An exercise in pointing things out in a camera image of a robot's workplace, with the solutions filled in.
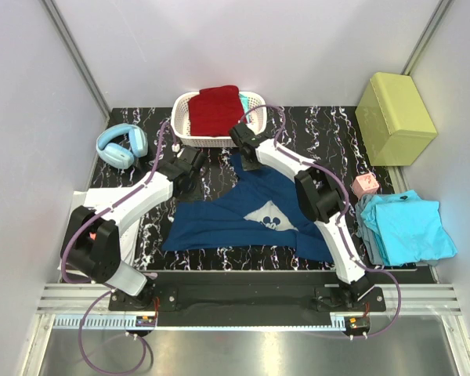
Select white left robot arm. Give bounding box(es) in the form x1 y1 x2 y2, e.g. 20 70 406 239
60 146 207 310

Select cyan t shirt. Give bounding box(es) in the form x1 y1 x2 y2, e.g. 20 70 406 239
361 190 457 266

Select grey-blue t shirt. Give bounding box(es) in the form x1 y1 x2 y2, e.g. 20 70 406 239
355 194 388 266

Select white plastic basket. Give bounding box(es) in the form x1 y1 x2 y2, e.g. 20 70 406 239
171 86 267 148

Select pink cube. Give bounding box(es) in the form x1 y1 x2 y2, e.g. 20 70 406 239
352 172 380 199

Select folded red t shirt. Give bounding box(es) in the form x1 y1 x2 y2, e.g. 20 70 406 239
188 85 244 137

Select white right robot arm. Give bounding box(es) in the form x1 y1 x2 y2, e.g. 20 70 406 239
229 122 374 311

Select yellow-green box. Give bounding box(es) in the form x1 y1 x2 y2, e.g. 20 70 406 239
355 72 438 167

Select light blue headphones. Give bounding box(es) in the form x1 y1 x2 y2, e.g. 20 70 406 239
96 123 148 169

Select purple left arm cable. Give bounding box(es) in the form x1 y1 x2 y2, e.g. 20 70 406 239
60 121 181 374

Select folded teal t shirt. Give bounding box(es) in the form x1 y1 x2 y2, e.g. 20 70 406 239
239 92 254 124

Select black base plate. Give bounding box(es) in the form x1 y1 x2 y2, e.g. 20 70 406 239
109 271 386 313

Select navy blue t shirt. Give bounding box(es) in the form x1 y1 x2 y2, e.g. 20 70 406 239
162 154 333 262

